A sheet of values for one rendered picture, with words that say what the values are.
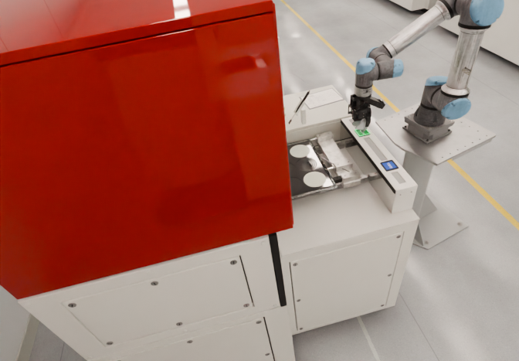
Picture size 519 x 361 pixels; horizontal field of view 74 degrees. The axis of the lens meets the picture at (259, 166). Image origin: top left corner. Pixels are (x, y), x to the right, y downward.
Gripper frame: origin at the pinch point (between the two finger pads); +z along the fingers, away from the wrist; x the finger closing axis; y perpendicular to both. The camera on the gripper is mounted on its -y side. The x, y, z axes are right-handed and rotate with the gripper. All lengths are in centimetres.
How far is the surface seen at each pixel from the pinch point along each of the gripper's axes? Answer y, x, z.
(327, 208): 29.7, 28.3, 15.7
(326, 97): 4.7, -37.3, 0.9
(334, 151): 14.4, -0.8, 9.7
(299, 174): 36.7, 11.4, 7.6
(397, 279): 0, 46, 61
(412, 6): -256, -362, 84
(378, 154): 0.9, 16.9, 2.2
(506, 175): -136, -27, 98
